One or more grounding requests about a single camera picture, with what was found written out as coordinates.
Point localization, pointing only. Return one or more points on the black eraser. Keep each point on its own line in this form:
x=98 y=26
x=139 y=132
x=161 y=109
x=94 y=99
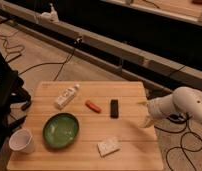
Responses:
x=114 y=112

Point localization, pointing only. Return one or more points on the white clamp device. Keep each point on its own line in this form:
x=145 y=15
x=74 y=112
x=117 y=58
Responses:
x=52 y=15

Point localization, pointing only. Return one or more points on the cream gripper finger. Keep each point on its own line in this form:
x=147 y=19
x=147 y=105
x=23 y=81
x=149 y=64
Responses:
x=147 y=122
x=143 y=103

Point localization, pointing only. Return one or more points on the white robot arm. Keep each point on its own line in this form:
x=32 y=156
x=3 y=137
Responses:
x=184 y=100

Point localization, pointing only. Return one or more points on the green bowl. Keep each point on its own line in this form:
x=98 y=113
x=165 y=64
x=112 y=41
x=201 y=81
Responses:
x=60 y=130

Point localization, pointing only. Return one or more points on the white glue bottle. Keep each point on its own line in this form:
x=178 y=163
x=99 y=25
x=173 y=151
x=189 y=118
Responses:
x=68 y=94

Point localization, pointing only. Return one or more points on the orange marker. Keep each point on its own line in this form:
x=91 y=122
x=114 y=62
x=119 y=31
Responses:
x=92 y=106

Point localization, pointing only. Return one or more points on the white paper cup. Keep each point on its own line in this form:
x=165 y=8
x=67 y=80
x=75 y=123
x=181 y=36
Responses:
x=22 y=141

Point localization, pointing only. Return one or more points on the black chair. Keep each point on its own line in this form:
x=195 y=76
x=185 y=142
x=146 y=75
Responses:
x=11 y=91

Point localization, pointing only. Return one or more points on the white sponge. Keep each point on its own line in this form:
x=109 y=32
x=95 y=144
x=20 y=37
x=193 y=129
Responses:
x=108 y=146

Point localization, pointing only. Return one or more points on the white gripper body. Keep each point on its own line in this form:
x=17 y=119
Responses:
x=161 y=107

